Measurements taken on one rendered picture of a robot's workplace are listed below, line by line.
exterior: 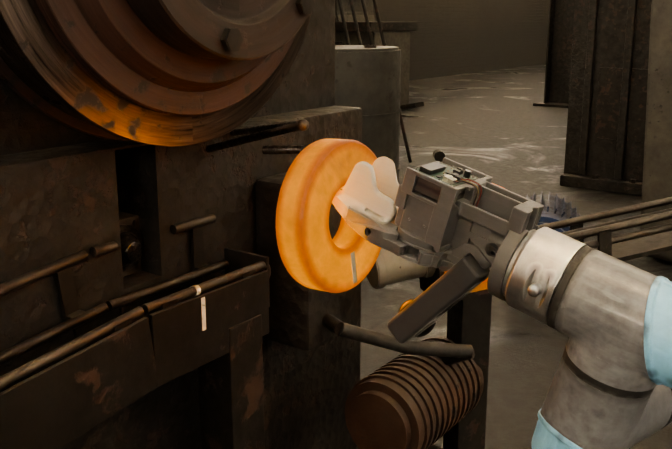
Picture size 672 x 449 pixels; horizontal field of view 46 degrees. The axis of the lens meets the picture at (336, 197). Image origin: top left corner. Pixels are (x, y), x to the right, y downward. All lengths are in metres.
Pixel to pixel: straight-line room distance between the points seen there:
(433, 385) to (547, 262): 0.51
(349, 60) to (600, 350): 2.97
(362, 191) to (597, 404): 0.27
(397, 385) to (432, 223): 0.45
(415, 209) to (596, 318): 0.18
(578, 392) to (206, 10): 0.47
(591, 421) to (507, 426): 1.45
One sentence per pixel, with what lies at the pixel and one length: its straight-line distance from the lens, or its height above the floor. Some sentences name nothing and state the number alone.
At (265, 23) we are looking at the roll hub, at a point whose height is 1.01.
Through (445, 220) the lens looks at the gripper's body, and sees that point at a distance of 0.68.
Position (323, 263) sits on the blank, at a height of 0.79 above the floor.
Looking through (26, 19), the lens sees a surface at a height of 1.02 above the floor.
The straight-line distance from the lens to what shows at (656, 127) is 3.49.
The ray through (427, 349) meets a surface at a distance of 1.14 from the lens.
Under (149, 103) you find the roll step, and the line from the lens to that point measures 0.81.
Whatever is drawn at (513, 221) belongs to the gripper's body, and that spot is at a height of 0.85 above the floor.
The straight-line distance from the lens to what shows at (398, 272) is 1.12.
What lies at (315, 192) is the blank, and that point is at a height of 0.86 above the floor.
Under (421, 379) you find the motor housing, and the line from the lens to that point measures 1.13.
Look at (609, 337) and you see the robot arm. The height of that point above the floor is 0.78.
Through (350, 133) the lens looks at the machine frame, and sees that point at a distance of 1.29.
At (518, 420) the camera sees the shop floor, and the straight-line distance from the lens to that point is 2.16.
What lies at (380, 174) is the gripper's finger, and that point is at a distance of 0.77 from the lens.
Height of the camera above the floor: 1.02
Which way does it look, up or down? 13 degrees down
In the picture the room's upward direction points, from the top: straight up
